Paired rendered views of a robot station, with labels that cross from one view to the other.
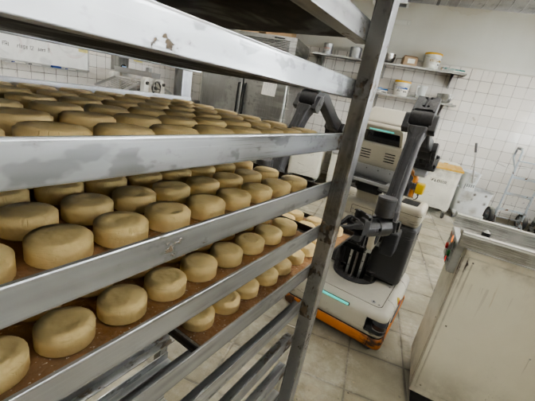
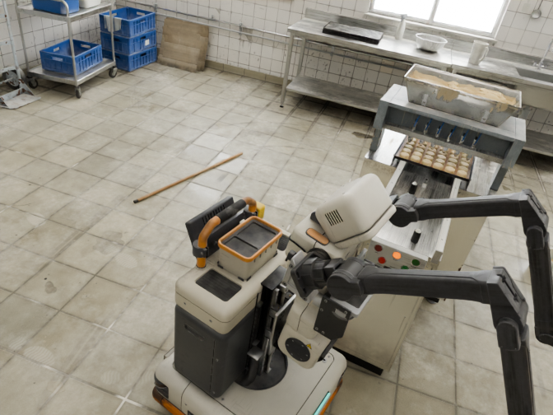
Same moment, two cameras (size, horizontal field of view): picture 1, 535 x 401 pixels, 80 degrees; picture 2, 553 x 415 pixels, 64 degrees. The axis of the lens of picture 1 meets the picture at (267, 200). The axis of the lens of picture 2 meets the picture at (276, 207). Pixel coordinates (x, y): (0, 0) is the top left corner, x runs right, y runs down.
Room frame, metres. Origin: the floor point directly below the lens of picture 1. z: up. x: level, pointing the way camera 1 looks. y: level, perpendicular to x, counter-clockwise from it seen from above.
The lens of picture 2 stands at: (1.96, 0.57, 1.95)
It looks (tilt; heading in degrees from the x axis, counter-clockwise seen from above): 34 degrees down; 267
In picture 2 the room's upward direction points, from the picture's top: 9 degrees clockwise
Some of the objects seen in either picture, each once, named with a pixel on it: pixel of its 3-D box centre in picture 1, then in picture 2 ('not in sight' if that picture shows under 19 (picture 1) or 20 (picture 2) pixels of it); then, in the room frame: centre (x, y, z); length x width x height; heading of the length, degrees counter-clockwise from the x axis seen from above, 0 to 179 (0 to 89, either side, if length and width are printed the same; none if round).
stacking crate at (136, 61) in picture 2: not in sight; (130, 55); (3.84, -5.06, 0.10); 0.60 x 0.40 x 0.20; 72
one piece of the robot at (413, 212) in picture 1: (371, 226); (246, 302); (1.96, -0.70, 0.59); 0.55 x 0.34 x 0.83; 59
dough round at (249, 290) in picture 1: (244, 286); not in sight; (0.49, 0.01, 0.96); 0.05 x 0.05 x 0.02
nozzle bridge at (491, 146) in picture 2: not in sight; (442, 138); (1.02, -1.67, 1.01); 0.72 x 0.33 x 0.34; 157
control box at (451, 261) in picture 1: (453, 248); (394, 260); (1.36, -0.87, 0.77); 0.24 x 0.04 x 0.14; 157
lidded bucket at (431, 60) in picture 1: (431, 61); not in sight; (5.11, -1.96, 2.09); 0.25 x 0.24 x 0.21; 164
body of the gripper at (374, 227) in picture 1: (365, 227); not in sight; (0.91, -0.31, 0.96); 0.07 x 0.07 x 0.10; 29
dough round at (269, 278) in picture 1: (264, 274); not in sight; (0.54, -0.02, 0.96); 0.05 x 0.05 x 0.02
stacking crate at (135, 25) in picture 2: not in sight; (128, 21); (3.84, -5.06, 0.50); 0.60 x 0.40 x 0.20; 77
